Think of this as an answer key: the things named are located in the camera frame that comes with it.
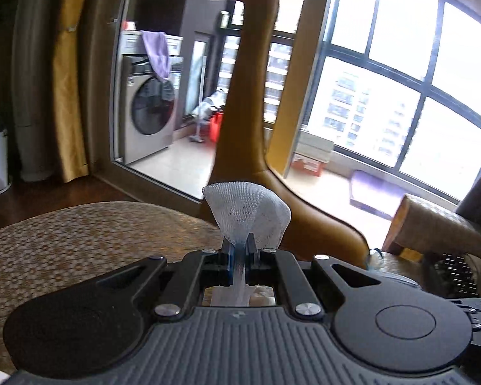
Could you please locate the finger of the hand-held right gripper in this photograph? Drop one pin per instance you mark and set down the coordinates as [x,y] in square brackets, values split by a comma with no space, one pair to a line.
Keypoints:
[479,308]

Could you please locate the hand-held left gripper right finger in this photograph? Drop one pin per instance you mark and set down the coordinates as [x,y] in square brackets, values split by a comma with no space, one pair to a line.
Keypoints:
[251,256]

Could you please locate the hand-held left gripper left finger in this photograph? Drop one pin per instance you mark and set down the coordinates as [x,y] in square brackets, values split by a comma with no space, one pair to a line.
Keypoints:
[230,262]

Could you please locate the white mesh cloth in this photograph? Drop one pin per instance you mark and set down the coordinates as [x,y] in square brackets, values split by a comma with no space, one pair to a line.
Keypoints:
[246,208]

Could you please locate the black studded object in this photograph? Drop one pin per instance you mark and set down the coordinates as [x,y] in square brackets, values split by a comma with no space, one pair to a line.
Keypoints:
[459,274]

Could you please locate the tan patterned box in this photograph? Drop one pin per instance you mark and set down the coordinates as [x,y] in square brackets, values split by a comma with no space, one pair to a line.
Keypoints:
[433,224]

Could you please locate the dark cloth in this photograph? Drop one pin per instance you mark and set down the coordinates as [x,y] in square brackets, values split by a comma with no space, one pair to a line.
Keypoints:
[479,208]

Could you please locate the red white cardboard box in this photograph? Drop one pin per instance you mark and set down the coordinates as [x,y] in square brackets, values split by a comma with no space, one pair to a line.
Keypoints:
[306,165]

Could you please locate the stacked grey boxes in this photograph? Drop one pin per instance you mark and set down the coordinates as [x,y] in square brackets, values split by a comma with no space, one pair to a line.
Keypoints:
[314,142]

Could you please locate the red bucket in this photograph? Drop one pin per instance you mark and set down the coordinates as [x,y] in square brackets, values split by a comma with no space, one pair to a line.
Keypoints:
[216,128]

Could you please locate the purple mat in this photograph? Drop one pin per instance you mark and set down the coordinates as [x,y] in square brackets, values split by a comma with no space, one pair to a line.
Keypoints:
[374,192]

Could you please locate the gold lace tablecloth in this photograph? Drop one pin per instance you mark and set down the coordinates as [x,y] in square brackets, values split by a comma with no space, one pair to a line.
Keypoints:
[84,240]

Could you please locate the mop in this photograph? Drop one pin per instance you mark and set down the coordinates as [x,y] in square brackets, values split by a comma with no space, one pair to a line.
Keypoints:
[198,100]

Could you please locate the silver washing machine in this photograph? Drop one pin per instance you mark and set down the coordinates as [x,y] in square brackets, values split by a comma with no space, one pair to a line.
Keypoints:
[148,112]

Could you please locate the black framed window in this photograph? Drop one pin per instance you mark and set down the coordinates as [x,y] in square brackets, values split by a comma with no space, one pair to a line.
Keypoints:
[384,108]

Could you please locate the sliding glass door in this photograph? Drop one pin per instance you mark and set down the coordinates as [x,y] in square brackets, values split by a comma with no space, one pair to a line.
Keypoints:
[120,88]

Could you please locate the purple hanging cloth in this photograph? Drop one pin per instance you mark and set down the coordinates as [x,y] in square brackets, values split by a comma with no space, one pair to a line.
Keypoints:
[158,54]

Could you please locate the yellow curtain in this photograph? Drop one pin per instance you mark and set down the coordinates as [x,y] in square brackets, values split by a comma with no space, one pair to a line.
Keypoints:
[70,88]

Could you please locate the grey curtain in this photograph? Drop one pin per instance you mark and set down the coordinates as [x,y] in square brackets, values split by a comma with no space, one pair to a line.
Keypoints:
[34,88]

